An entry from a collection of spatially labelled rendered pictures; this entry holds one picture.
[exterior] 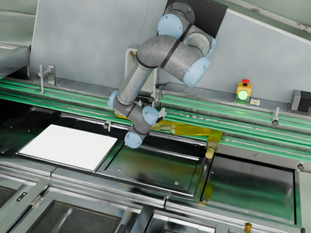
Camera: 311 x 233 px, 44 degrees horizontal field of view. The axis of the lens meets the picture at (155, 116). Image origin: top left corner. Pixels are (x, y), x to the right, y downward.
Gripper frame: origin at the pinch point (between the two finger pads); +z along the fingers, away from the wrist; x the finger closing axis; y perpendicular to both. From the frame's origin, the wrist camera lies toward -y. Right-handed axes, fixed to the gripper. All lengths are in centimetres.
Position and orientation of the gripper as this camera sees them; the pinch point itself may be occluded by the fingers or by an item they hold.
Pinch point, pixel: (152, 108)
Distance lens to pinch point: 198.7
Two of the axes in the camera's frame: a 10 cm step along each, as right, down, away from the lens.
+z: 2.6, -4.8, 8.4
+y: 1.9, -8.2, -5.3
